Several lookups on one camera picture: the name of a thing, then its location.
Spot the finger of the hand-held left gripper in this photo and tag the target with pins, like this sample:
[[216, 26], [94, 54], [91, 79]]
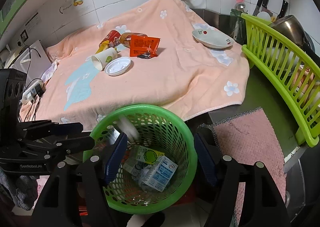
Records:
[[80, 143], [70, 128]]

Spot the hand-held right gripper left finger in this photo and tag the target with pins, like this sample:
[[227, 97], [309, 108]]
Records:
[[116, 157]]

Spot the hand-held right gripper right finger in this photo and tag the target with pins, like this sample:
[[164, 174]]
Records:
[[206, 159]]

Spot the white blue milk carton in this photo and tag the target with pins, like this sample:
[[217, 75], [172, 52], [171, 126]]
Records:
[[145, 155], [160, 172]]

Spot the clear plastic bottle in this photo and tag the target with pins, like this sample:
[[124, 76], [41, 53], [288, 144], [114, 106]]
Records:
[[128, 129]]

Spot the white paper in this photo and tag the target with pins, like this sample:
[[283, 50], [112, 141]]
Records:
[[145, 174]]

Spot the green plastic basket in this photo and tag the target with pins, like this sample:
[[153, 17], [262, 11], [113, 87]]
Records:
[[150, 112]]

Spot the white plastic lid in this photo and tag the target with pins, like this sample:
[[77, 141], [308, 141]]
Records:
[[117, 67]]

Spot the white paper cup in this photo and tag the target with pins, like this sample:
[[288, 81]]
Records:
[[106, 57]]

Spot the red paper cup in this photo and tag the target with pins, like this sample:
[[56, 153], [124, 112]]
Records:
[[112, 38]]

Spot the small black wrapper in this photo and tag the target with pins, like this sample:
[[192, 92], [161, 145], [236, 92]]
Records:
[[146, 55]]

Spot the amber tea bottle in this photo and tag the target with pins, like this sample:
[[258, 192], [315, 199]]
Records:
[[126, 38]]

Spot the orange snack packet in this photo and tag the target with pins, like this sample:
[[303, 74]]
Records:
[[145, 44]]

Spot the person's left hand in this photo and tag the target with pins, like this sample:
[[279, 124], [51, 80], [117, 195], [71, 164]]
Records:
[[17, 187]]

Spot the white power strip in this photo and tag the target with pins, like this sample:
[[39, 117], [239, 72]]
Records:
[[25, 98]]

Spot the white charger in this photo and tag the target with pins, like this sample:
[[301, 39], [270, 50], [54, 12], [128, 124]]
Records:
[[31, 95]]

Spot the black charger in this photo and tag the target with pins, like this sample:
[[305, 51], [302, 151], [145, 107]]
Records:
[[40, 90]]

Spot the white floral cloth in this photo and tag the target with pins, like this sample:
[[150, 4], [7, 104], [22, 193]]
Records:
[[48, 72]]

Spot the pink mat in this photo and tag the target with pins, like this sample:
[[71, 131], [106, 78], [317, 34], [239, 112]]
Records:
[[250, 147]]

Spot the peach printed blanket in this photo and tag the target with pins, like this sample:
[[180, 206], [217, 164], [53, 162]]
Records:
[[162, 79]]

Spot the stainless steel sink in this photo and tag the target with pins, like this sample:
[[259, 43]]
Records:
[[305, 179]]

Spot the green plastic dish rack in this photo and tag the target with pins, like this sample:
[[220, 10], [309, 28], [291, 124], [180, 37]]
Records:
[[308, 139]]

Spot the white ceramic dish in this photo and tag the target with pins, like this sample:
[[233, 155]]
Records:
[[212, 38]]

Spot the dark utensil holder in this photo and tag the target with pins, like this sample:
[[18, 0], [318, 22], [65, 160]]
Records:
[[236, 24]]

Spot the metal pot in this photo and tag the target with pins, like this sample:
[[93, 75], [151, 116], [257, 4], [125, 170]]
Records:
[[290, 28]]

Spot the wall socket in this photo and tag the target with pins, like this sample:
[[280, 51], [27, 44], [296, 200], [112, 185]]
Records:
[[23, 35]]

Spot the wall notice label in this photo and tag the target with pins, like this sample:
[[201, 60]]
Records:
[[33, 22]]

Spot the orange fruit wall sticker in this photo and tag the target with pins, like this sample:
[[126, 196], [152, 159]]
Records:
[[78, 2]]

